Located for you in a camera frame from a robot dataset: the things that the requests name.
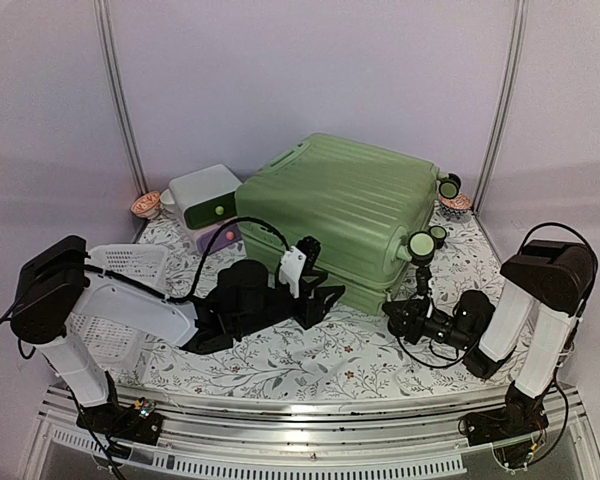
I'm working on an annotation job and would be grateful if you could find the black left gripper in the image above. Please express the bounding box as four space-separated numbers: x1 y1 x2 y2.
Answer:
234 270 345 339

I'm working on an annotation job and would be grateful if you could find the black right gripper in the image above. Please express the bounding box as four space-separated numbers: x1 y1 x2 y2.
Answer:
384 298 475 351

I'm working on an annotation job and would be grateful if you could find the green hard-shell suitcase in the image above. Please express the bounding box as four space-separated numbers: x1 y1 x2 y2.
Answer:
235 133 461 315

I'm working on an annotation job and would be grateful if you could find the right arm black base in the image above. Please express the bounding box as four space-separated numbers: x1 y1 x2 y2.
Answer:
460 384 549 446

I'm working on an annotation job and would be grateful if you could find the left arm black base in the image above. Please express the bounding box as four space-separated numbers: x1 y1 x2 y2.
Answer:
76 397 165 446

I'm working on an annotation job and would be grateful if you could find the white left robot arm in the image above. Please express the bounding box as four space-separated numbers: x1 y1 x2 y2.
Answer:
7 235 345 434

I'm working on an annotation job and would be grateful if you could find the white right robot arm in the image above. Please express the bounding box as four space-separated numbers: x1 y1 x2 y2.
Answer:
382 240 598 399

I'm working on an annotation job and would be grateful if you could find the floral white table mat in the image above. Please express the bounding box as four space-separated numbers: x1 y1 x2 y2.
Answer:
81 211 531 403

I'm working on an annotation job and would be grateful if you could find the purple drawer box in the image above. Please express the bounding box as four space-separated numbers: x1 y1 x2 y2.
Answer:
192 222 241 255

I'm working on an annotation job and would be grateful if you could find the white green drawer box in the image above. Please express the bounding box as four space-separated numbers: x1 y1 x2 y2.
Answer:
168 164 242 230

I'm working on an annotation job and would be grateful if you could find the white perforated plastic basket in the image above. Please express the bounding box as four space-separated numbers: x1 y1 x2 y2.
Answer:
71 244 169 370

